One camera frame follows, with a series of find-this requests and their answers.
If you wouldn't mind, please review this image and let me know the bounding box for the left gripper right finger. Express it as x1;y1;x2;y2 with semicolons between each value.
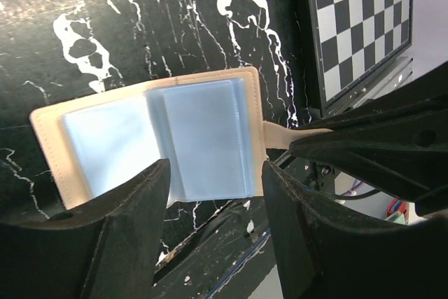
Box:
262;162;447;298

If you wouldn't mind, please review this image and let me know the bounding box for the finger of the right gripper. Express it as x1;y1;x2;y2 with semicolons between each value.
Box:
289;64;447;215

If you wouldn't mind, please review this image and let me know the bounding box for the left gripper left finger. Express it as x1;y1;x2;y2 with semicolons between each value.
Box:
1;159;171;298

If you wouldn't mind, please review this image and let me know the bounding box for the beige leather card holder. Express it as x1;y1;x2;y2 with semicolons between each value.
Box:
29;67;324;209

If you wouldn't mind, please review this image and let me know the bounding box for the checkered chess board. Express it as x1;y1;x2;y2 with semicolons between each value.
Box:
308;0;412;113

